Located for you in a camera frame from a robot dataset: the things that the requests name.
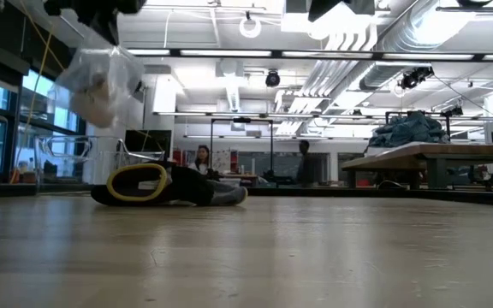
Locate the clear plastic bin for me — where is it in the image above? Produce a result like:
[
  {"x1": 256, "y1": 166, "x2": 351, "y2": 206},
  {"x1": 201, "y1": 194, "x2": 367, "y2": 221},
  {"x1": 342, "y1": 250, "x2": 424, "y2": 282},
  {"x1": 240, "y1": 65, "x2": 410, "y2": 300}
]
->
[{"x1": 34, "y1": 134, "x2": 166, "y2": 192}]

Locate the black grey work glove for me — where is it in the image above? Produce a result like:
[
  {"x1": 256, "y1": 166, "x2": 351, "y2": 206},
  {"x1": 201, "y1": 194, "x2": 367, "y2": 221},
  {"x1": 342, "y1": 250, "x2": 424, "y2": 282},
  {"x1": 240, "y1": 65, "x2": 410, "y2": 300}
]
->
[{"x1": 90, "y1": 162, "x2": 248, "y2": 207}]

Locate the blue cloth pile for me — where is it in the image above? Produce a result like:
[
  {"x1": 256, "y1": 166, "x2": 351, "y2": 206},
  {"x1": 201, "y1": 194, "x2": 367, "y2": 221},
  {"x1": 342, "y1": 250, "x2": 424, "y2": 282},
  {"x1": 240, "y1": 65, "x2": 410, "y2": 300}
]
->
[{"x1": 368, "y1": 110, "x2": 451, "y2": 149}]

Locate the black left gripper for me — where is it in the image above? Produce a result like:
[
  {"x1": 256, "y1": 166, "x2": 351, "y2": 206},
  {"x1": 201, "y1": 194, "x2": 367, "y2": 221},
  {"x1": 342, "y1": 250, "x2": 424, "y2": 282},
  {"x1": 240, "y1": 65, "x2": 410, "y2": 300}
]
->
[{"x1": 43, "y1": 0, "x2": 147, "y2": 47}]

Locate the silver round ceiling duct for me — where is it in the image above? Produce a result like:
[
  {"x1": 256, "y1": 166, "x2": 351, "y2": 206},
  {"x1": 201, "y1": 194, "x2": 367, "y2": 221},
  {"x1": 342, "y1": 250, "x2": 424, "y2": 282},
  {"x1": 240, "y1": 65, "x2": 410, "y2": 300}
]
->
[{"x1": 359, "y1": 0, "x2": 449, "y2": 91}]

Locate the ceiling light rail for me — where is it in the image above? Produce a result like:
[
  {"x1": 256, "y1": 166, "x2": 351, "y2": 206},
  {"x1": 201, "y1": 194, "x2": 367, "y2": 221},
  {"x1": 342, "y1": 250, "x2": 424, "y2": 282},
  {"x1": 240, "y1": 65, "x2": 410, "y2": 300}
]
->
[{"x1": 125, "y1": 47, "x2": 493, "y2": 62}]

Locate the hanging yellow cable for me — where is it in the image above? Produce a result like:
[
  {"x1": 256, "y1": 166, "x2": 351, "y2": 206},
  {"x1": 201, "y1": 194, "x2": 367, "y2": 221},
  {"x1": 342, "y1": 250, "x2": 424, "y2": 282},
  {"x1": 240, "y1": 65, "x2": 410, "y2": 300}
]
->
[{"x1": 9, "y1": 0, "x2": 67, "y2": 186}]

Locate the clear plastic bag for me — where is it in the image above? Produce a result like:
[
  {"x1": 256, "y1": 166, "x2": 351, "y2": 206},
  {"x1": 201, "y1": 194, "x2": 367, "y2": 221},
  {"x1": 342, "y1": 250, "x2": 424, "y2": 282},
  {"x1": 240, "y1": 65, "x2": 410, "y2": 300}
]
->
[{"x1": 56, "y1": 42, "x2": 146, "y2": 129}]

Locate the wooden work table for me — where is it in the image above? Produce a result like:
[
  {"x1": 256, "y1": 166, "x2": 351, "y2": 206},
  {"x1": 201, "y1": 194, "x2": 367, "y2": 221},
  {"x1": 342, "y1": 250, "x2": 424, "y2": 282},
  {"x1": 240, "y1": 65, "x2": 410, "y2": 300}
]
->
[{"x1": 340, "y1": 142, "x2": 493, "y2": 190}]

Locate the black dome ceiling camera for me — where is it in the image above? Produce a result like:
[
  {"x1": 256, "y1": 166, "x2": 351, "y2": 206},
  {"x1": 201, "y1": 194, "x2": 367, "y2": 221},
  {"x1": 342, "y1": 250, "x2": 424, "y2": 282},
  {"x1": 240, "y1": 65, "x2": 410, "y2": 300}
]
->
[{"x1": 264, "y1": 69, "x2": 281, "y2": 89}]

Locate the black monitor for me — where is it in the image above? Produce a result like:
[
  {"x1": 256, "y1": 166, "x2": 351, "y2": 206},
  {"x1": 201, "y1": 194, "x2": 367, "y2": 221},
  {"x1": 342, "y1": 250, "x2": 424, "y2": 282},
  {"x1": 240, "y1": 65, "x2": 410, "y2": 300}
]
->
[{"x1": 124, "y1": 129, "x2": 173, "y2": 160}]

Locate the seated person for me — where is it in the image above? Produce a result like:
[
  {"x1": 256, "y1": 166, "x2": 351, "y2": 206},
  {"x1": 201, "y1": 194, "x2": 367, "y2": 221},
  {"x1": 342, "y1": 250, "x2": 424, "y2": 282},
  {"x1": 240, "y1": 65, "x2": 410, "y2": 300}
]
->
[{"x1": 187, "y1": 144, "x2": 221, "y2": 181}]

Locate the white coiled ceiling cable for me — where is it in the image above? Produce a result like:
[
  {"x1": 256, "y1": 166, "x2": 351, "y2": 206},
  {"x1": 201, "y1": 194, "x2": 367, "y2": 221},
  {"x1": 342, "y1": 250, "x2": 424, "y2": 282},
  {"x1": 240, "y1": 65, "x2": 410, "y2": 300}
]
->
[{"x1": 238, "y1": 15, "x2": 263, "y2": 39}]

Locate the standing person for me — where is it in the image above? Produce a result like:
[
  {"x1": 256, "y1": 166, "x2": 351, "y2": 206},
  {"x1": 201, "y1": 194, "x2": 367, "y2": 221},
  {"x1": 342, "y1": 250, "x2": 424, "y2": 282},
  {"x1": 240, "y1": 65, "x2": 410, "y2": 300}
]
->
[{"x1": 295, "y1": 139, "x2": 324, "y2": 187}]

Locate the black ceiling camera rig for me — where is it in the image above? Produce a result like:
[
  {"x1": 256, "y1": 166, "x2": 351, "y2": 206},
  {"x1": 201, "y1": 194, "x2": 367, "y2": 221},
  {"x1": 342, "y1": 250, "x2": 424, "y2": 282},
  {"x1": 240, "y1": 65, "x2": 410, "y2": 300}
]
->
[{"x1": 398, "y1": 66, "x2": 435, "y2": 90}]

